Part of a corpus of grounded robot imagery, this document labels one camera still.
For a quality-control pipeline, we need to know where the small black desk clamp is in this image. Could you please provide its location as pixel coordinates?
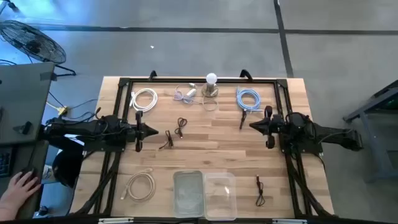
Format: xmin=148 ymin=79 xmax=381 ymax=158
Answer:
xmin=12 ymin=121 xmax=33 ymax=135

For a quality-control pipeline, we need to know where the black floor fan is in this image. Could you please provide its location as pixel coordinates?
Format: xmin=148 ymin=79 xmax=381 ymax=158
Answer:
xmin=0 ymin=19 xmax=77 ymax=77

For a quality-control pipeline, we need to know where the left clear plastic container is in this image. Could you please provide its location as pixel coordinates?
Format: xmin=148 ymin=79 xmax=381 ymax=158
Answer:
xmin=172 ymin=170 xmax=206 ymax=218

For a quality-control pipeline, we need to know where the long thin black USB cable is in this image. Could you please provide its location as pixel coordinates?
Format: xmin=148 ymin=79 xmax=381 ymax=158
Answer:
xmin=255 ymin=174 xmax=266 ymax=208

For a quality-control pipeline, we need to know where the beige coiled cable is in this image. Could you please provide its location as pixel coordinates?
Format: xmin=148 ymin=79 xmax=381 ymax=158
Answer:
xmin=120 ymin=167 xmax=157 ymax=202

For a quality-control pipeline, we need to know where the black aluminium frame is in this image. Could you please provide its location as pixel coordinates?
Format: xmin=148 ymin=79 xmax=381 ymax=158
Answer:
xmin=70 ymin=77 xmax=335 ymax=218

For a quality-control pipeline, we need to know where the black floor cable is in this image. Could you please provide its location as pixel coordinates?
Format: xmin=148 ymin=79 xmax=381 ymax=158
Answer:
xmin=49 ymin=91 xmax=102 ymax=123

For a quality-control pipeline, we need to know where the white cable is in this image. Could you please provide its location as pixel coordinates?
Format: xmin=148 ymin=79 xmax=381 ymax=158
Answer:
xmin=129 ymin=88 xmax=159 ymax=113

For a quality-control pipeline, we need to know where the light blue cable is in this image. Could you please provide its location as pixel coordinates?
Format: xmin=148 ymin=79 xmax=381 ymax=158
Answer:
xmin=235 ymin=86 xmax=264 ymax=113

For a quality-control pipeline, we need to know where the silver aluminium bar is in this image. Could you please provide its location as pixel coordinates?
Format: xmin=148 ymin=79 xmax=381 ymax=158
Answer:
xmin=272 ymin=218 xmax=308 ymax=224
xmin=98 ymin=217 xmax=134 ymax=224

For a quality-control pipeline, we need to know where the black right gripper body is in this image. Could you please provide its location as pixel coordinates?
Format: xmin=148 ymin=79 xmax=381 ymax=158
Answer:
xmin=264 ymin=105 xmax=285 ymax=149

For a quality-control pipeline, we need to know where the black office chair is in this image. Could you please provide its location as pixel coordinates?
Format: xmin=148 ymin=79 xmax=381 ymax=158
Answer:
xmin=51 ymin=146 xmax=85 ymax=189

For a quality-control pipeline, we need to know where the grey desk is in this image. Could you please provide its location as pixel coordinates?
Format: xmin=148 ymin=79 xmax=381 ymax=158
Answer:
xmin=0 ymin=61 xmax=56 ymax=146

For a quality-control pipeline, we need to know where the black chair base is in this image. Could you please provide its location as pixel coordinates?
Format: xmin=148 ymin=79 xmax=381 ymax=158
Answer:
xmin=0 ymin=0 xmax=20 ymax=13

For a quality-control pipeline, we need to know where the clear plastic bin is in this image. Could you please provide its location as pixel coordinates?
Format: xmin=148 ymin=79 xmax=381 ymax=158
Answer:
xmin=202 ymin=172 xmax=238 ymax=221

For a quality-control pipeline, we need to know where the thick black USB cable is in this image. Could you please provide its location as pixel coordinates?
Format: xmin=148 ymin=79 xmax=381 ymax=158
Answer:
xmin=238 ymin=108 xmax=248 ymax=131

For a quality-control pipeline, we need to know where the grey tape strip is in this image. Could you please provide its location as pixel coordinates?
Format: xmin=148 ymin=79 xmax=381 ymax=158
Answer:
xmin=39 ymin=71 xmax=58 ymax=82

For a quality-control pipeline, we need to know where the person's forearm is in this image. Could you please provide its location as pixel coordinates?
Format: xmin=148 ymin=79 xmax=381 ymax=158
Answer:
xmin=0 ymin=203 xmax=18 ymax=222

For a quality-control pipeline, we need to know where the yellow power cord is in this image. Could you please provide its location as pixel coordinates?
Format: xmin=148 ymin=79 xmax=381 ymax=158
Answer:
xmin=46 ymin=101 xmax=68 ymax=116

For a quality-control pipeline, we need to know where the short black USB cable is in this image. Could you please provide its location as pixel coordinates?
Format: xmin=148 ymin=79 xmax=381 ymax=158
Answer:
xmin=158 ymin=129 xmax=174 ymax=151
xmin=174 ymin=117 xmax=188 ymax=139

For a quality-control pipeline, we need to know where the white paper sheet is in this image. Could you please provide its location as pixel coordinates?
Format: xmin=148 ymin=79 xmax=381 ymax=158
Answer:
xmin=67 ymin=135 xmax=85 ymax=147

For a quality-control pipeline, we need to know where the white bulb table lamp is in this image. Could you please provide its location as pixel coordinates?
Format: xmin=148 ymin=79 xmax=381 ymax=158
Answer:
xmin=201 ymin=72 xmax=220 ymax=98

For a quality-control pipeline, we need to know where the blue-grey metal table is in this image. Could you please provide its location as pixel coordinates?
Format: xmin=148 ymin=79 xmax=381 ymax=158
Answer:
xmin=343 ymin=79 xmax=398 ymax=184

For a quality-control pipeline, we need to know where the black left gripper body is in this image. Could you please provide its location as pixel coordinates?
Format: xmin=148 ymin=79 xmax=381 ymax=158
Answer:
xmin=127 ymin=110 xmax=147 ymax=153

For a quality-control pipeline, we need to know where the white adapter with grey cable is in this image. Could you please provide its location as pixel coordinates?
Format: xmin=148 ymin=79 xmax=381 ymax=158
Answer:
xmin=172 ymin=82 xmax=220 ymax=112

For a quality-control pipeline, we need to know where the black keyboard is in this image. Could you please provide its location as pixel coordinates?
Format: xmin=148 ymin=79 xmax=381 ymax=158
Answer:
xmin=0 ymin=146 xmax=13 ymax=179

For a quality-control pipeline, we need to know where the person's hand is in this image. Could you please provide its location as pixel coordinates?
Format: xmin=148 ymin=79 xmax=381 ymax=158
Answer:
xmin=0 ymin=170 xmax=42 ymax=215

